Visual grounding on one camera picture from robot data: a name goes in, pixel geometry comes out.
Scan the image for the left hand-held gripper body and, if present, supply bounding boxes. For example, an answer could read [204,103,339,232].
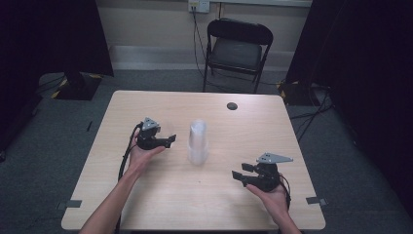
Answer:
[135,116,168,151]

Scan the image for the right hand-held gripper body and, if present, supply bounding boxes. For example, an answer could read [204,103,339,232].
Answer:
[252,152,294,193]

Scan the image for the stack of clear plastic cups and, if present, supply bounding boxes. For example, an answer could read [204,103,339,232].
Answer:
[186,118,209,166]

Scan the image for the person's left hand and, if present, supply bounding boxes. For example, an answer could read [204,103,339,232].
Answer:
[128,129,167,179]

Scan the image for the person's right hand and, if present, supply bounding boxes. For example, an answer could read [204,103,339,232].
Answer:
[244,182,291,226]

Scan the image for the grey tape piece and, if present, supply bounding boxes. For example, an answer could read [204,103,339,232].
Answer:
[56,199,83,211]
[305,195,328,207]

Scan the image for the black stand base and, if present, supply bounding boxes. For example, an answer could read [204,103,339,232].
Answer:
[51,71,105,101]
[276,79,325,107]

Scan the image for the black folding chair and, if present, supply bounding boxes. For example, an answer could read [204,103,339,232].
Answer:
[202,18,275,95]

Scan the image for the dark curtain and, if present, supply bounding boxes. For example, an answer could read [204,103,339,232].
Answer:
[284,0,413,217]
[0,0,115,164]

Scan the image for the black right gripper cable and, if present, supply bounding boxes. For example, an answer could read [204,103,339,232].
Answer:
[278,174,292,211]

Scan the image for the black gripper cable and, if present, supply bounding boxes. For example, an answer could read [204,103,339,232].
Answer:
[114,122,144,234]
[278,174,292,211]

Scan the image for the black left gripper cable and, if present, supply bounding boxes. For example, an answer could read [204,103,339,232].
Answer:
[114,122,144,234]

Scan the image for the black floor cables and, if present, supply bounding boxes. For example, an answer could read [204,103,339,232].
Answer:
[288,85,336,144]

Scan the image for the black wall socket cable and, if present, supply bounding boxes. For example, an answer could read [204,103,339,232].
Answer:
[191,9,208,82]

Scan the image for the white wall socket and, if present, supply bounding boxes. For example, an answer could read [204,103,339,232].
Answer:
[187,0,211,15]

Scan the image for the white wall cable duct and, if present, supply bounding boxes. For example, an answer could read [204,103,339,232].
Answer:
[208,0,314,8]

